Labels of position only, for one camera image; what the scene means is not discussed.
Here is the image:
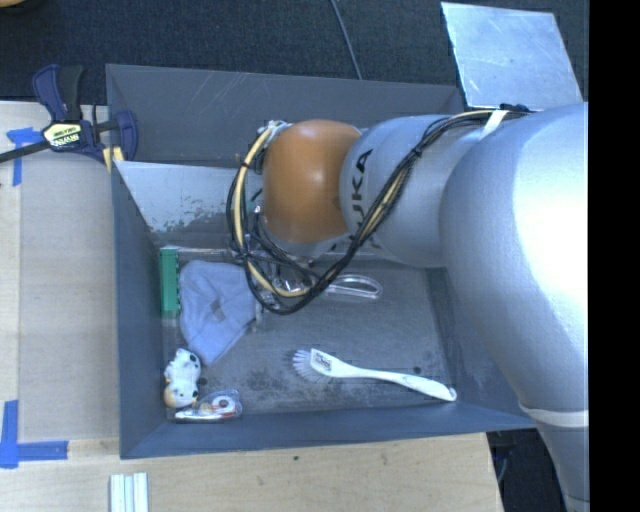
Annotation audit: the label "clear plastic glasses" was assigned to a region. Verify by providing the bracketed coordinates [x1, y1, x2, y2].
[323, 273, 384, 302]

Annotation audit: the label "pale blue cloth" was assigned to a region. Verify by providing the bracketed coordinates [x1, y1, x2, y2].
[177, 259, 264, 367]

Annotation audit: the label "grey metal bin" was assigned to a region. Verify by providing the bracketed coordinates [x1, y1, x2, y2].
[104, 63, 539, 460]

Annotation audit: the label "green flat block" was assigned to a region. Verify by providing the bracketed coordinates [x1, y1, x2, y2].
[159, 246, 180, 318]

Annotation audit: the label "white dish brush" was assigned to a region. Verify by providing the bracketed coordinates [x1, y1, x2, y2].
[291, 347, 458, 403]

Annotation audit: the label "black and white toy cow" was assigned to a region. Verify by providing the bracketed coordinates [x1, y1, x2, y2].
[162, 347, 203, 409]

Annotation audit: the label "pale wood board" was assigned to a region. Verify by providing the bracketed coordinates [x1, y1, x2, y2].
[18, 102, 124, 445]

